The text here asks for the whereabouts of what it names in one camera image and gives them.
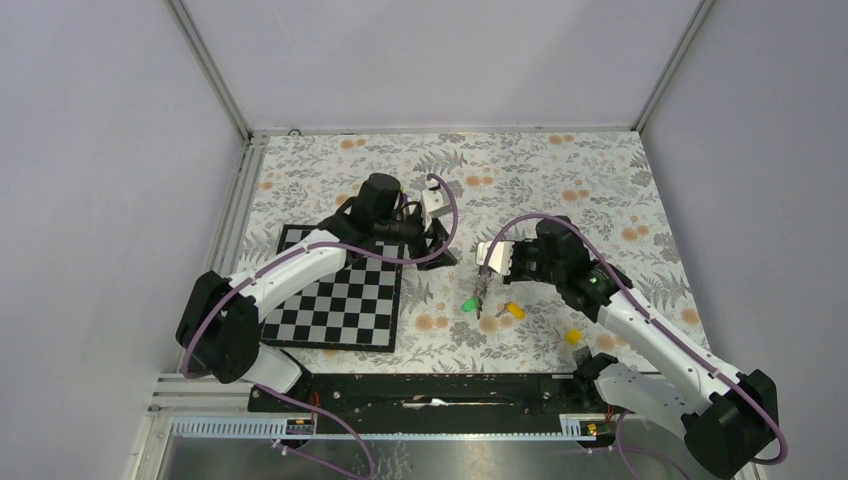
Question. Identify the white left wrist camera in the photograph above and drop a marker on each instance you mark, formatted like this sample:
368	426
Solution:
437	202

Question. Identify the floral patterned table mat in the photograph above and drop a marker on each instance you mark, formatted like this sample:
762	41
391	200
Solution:
601	181

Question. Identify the grey slotted cable duct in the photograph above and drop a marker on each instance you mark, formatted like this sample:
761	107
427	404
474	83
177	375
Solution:
560	427

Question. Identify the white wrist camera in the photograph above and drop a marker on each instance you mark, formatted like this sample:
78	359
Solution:
498	257
437	202

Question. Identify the yellow cube block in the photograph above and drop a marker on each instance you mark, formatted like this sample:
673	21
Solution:
573	337

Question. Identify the yellow key tag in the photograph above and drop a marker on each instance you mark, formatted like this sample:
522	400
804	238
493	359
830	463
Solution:
513	310

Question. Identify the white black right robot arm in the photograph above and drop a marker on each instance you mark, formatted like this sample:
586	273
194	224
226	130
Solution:
725	417

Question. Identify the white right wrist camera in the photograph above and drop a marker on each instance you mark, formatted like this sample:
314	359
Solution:
498	257

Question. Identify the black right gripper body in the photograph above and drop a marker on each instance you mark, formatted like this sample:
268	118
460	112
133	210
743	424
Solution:
528	264

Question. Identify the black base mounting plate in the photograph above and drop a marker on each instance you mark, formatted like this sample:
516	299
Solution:
405	400

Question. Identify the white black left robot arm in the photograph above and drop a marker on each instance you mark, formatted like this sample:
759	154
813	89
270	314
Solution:
219	330

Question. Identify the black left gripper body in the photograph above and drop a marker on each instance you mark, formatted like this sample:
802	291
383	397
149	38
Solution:
405	229

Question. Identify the green key tag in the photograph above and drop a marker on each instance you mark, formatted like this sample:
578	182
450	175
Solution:
472	305

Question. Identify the black white chessboard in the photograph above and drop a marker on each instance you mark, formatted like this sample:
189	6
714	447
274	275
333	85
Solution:
355	309

